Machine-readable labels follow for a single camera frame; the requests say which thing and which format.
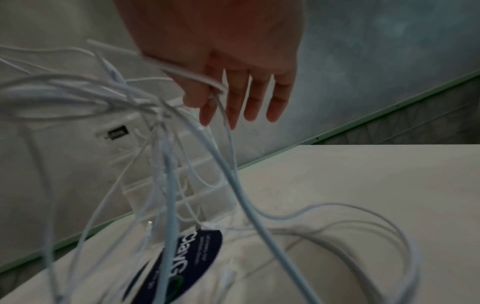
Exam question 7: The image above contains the person's right hand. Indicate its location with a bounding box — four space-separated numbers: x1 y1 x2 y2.
112 0 307 131

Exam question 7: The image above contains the tangle of white cables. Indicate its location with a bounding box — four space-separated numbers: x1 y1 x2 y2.
0 39 425 304

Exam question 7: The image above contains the black connector plug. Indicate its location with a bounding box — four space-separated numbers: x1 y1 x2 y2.
106 127 128 141

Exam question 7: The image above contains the clear acrylic holder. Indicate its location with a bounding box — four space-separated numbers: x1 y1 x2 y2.
93 99 243 230

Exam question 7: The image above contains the dark blue round label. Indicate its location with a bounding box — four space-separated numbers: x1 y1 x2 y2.
121 228 224 304

